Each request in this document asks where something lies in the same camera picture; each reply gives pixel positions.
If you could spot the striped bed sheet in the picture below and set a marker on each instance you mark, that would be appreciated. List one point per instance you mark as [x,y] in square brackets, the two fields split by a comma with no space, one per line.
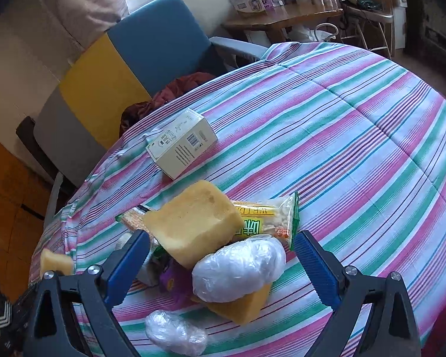
[319,137]

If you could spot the metal frame chair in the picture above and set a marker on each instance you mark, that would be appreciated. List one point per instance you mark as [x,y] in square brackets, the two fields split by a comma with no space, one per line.
[371,15]

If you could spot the white plastic bag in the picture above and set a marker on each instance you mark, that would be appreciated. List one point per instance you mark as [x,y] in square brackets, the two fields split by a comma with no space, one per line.
[312,33]

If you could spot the cream cardboard box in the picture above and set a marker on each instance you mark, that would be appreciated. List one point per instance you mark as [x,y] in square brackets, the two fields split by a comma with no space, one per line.
[178,145]

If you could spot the yellow green snack packet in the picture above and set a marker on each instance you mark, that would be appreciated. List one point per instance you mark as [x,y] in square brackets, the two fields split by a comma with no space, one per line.
[271,215]

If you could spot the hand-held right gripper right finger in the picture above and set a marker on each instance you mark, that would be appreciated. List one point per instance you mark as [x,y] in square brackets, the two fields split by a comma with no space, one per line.
[317,269]

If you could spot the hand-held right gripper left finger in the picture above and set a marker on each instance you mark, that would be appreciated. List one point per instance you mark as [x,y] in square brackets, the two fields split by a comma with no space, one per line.
[122,271]

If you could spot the small yellow sponge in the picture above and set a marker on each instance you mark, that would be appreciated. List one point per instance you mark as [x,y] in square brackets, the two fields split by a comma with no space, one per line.
[55,264]

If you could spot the large plastic white bundle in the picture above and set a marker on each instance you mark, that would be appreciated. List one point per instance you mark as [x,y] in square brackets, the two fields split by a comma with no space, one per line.
[238,267]

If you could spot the wooden wardrobe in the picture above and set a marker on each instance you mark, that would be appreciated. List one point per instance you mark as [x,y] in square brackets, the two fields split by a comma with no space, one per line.
[3,178]

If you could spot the wooden desk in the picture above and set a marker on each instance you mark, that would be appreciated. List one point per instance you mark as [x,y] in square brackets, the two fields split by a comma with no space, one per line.
[282,18]

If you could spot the large yellow sponge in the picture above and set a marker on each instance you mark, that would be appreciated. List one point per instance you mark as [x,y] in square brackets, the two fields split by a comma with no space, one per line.
[197,219]

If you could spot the purple packet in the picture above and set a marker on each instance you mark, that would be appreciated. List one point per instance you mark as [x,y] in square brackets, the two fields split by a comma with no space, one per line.
[171,279]

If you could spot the pink patterned curtain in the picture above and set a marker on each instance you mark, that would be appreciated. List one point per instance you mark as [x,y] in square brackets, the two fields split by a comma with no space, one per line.
[81,0]

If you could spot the small plastic white bundle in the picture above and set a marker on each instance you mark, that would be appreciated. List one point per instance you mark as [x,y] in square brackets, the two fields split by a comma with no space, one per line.
[174,331]

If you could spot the dark red cloth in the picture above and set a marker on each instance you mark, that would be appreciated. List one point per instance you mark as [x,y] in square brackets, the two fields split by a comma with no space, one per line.
[171,93]

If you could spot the blue yellow grey sofa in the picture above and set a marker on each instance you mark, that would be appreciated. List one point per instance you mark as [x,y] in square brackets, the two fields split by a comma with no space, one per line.
[159,41]

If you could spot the cracker packet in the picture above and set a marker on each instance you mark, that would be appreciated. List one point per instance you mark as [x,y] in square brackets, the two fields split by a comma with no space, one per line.
[132,217]

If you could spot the dark patterned cloth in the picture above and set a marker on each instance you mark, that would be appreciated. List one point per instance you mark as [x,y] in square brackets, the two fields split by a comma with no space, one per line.
[0,316]

